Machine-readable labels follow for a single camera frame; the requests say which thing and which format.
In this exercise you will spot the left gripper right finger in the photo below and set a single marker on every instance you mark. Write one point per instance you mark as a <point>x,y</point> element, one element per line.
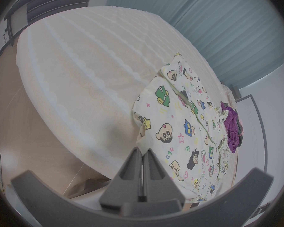
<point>163,185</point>

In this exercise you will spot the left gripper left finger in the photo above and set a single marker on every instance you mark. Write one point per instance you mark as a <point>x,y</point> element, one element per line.
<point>125,185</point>

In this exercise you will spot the white printed pyjama top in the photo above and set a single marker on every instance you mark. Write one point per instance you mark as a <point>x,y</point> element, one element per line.
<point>179,117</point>

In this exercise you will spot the purple satin garment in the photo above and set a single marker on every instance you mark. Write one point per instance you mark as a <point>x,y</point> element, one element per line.
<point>230,126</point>

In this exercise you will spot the black garment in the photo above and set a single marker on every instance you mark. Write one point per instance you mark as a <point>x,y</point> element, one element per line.
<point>240,136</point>

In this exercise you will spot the cream pillow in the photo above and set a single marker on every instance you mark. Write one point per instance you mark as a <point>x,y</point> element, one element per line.
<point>228,91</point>

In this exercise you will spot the grey bedside table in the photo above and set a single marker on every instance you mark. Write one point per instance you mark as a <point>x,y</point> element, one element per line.
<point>236,92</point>

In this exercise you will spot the bed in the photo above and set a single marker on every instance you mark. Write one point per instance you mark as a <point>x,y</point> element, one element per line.
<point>85,67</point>

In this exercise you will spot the blue-green curtain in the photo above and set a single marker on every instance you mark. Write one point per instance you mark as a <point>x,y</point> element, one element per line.
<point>144,3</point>
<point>239,32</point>

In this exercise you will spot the black cabinet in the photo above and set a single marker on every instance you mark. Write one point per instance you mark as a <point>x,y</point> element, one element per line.
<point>56,3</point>

